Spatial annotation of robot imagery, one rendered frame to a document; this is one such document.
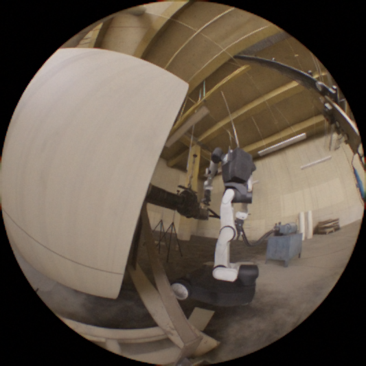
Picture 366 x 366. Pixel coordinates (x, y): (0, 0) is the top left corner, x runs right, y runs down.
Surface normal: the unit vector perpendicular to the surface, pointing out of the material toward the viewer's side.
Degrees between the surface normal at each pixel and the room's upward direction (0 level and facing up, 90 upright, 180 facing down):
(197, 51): 180
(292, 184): 90
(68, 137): 105
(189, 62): 180
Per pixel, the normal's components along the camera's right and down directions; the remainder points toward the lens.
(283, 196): -0.80, -0.34
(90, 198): 0.51, 0.06
